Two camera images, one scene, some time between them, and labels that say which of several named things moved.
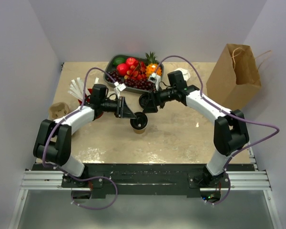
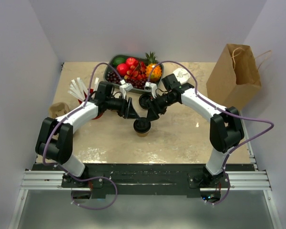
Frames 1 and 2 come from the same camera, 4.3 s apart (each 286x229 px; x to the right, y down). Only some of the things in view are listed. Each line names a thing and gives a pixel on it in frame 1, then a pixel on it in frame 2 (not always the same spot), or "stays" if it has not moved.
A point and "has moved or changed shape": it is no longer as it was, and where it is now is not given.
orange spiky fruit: (151, 67) stays
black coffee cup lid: (140, 122) has moved or changed shape
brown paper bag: (235, 77) stays
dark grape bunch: (136, 83) stays
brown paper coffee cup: (139, 131) to (143, 134)
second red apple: (121, 69) stays
